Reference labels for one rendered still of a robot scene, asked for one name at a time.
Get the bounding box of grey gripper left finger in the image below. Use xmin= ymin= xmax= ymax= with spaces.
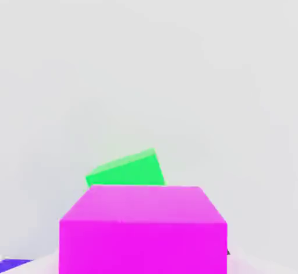
xmin=8 ymin=250 xmax=61 ymax=274

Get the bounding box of small magenta cube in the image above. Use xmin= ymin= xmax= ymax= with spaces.
xmin=58 ymin=184 xmax=228 ymax=274

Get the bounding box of large blue box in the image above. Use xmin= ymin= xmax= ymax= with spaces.
xmin=0 ymin=258 xmax=34 ymax=274

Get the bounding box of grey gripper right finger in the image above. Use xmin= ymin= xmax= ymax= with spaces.
xmin=226 ymin=245 xmax=283 ymax=274

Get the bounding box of small green cube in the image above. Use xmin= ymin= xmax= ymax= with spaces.
xmin=85 ymin=147 xmax=166 ymax=188

